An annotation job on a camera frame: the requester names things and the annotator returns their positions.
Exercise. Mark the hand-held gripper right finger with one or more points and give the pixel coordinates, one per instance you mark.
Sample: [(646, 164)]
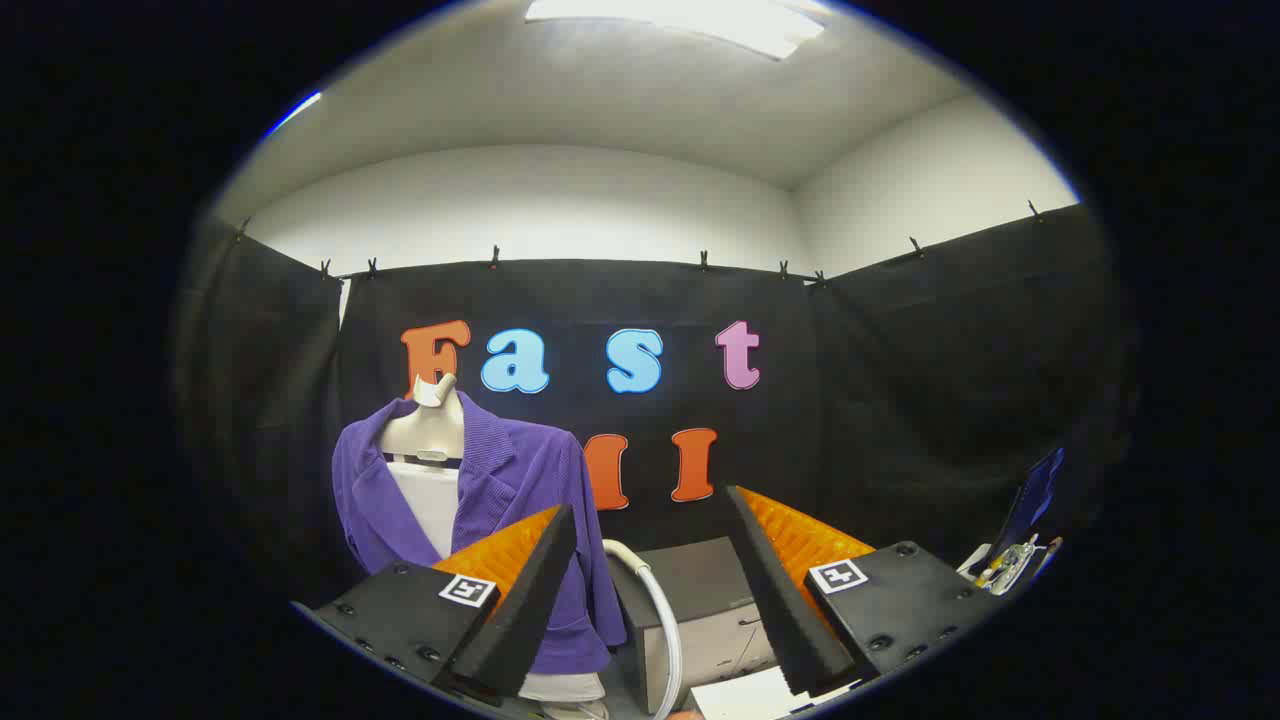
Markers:
[(780, 610)]

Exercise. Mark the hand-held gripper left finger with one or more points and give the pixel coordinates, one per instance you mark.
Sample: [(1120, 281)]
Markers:
[(520, 620)]

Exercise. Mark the white undershirt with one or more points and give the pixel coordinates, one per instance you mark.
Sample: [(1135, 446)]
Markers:
[(430, 505)]

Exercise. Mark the grey cabinet with drawers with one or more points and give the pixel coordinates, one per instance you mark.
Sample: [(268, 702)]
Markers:
[(700, 590)]

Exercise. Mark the white box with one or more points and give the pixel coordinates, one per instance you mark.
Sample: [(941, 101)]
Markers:
[(745, 695)]

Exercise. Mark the white cluttered side shelf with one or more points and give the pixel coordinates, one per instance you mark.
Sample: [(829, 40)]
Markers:
[(985, 565)]

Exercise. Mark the cream mannequin torso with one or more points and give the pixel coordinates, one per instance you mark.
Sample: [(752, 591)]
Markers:
[(430, 430)]

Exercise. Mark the row of black backdrop clips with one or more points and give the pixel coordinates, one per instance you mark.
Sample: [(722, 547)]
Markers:
[(494, 256)]

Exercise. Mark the ceiling light strip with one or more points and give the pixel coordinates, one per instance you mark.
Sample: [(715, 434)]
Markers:
[(298, 108)]

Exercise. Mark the ceiling light panel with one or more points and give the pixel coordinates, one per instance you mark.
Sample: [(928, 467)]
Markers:
[(680, 20)]

